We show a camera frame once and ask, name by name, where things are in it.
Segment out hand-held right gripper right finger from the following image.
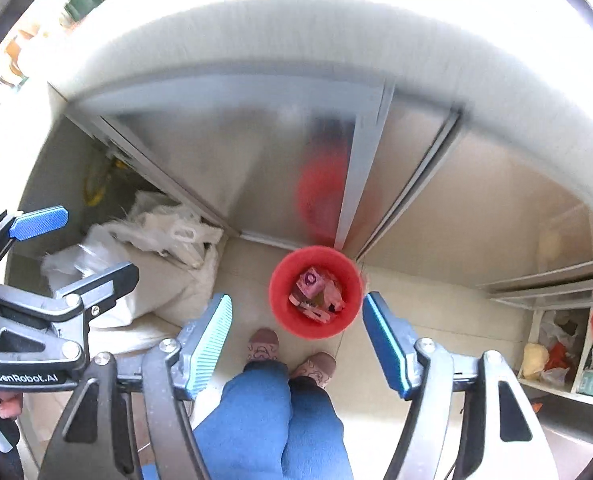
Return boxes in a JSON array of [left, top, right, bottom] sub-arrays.
[[361, 290, 560, 480]]

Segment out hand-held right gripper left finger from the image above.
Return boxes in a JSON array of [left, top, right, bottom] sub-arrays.
[[38, 293, 234, 480]]

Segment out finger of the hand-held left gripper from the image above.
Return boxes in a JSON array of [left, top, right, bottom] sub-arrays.
[[51, 261, 140, 321], [0, 205, 70, 281]]

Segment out red bin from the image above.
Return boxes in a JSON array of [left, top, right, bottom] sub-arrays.
[[268, 244, 365, 342]]

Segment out pink wrappers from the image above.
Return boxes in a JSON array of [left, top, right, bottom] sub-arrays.
[[289, 266, 347, 323]]

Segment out pink slipper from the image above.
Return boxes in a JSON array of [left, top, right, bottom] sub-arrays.
[[291, 352, 337, 391], [246, 328, 280, 364]]

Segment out white woven sack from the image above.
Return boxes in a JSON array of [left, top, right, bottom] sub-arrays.
[[40, 191, 226, 331]]

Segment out person's blue trouser legs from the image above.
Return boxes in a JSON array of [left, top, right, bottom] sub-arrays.
[[192, 359, 355, 480]]

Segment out yellow bag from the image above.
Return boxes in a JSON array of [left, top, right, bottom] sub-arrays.
[[519, 342, 550, 381]]

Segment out red plastic bag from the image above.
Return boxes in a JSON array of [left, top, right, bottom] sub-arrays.
[[540, 310, 589, 386]]

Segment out white shelf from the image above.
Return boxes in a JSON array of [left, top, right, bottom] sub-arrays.
[[476, 255, 593, 411]]

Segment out steel cabinet door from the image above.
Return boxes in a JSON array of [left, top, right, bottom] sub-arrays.
[[66, 74, 397, 256], [336, 85, 464, 261]]

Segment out yellow hose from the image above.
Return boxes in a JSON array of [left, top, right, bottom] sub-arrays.
[[83, 156, 123, 208]]

